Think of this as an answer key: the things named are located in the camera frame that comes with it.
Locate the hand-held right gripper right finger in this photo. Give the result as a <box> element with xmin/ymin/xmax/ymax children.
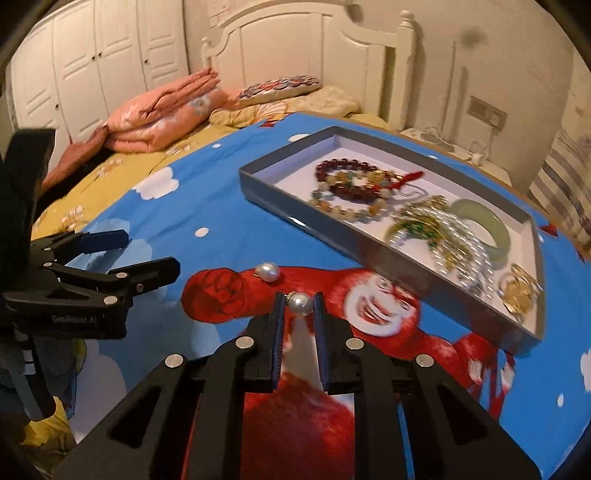
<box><xmin>313</xmin><ymin>292</ymin><xmax>543</xmax><ymax>480</ymax></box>

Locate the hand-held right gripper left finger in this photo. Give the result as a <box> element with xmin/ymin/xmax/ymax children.
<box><xmin>55</xmin><ymin>292</ymin><xmax>287</xmax><ymax>480</ymax></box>

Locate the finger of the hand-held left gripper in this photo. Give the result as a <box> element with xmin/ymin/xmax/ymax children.
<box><xmin>30</xmin><ymin>229</ymin><xmax>130</xmax><ymax>267</ymax></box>
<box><xmin>44</xmin><ymin>257</ymin><xmax>182</xmax><ymax>308</ymax></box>

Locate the multicoloured bead bracelet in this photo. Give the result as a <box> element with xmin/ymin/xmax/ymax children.
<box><xmin>310</xmin><ymin>168</ymin><xmax>393</xmax><ymax>222</ymax></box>

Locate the grey tray with white inside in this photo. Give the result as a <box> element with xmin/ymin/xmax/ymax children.
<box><xmin>239</xmin><ymin>126</ymin><xmax>546</xmax><ymax>356</ymax></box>

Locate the pearl bracelet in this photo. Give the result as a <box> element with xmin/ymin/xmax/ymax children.
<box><xmin>425</xmin><ymin>208</ymin><xmax>497</xmax><ymax>296</ymax></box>

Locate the gold-edged flower brooch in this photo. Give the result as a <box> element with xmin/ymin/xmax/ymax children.
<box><xmin>499</xmin><ymin>264</ymin><xmax>543</xmax><ymax>315</ymax></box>

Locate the pink folded quilt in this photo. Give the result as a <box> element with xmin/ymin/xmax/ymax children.
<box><xmin>41</xmin><ymin>68</ymin><xmax>238</xmax><ymax>185</ymax></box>

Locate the green and gold brooch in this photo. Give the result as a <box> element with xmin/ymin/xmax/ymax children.
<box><xmin>385</xmin><ymin>196</ymin><xmax>455</xmax><ymax>252</ymax></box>

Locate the white wardrobe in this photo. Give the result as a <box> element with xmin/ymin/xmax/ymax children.
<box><xmin>9</xmin><ymin>0</ymin><xmax>190</xmax><ymax>144</ymax></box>

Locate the pale green jade bangle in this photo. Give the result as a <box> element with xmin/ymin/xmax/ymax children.
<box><xmin>448</xmin><ymin>198</ymin><xmax>511</xmax><ymax>264</ymax></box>

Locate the embroidered pillow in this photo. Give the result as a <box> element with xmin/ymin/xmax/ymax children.
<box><xmin>235</xmin><ymin>76</ymin><xmax>321</xmax><ymax>109</ymax></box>

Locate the white nightstand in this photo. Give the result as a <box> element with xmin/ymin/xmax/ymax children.
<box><xmin>399</xmin><ymin>127</ymin><xmax>513</xmax><ymax>188</ymax></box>

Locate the white bed headboard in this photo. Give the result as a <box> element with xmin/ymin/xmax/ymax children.
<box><xmin>201</xmin><ymin>0</ymin><xmax>416</xmax><ymax>130</ymax></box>

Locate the striped curtain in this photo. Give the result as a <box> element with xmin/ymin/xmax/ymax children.
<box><xmin>526</xmin><ymin>46</ymin><xmax>591</xmax><ymax>259</ymax></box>

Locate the dark red bead bracelet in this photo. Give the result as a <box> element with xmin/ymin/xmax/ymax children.
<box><xmin>315</xmin><ymin>158</ymin><xmax>389</xmax><ymax>206</ymax></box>

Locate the wall socket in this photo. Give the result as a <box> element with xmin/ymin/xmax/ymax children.
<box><xmin>467</xmin><ymin>96</ymin><xmax>506</xmax><ymax>127</ymax></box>

